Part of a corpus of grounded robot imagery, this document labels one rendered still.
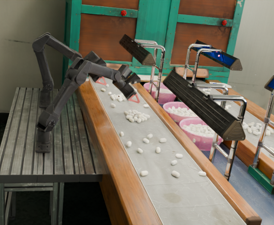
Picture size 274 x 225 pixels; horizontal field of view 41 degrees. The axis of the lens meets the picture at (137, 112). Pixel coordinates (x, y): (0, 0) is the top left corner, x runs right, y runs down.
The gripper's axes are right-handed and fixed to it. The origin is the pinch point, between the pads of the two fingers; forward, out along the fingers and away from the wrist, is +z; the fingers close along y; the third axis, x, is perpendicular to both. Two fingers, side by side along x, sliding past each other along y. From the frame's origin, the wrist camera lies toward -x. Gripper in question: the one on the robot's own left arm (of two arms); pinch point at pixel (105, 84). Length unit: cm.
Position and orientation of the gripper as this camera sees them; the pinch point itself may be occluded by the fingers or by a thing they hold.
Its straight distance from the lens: 242.2
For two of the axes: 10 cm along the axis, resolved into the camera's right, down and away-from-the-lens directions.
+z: 6.6, 6.1, 4.4
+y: -2.6, -3.7, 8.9
